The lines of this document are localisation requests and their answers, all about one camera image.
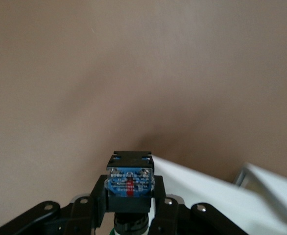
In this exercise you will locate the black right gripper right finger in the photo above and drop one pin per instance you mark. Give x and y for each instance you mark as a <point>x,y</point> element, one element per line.
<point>182,220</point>

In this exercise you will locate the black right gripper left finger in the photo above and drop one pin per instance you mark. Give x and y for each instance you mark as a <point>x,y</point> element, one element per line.
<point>60,218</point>

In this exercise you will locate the white plastic drawer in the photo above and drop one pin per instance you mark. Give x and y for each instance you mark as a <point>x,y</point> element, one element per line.
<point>207,193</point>

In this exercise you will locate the green push button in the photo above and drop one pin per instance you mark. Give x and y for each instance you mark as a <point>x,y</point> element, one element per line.
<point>130,181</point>

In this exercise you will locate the white drawer cabinet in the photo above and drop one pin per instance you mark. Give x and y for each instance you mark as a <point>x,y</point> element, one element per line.
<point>240,176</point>

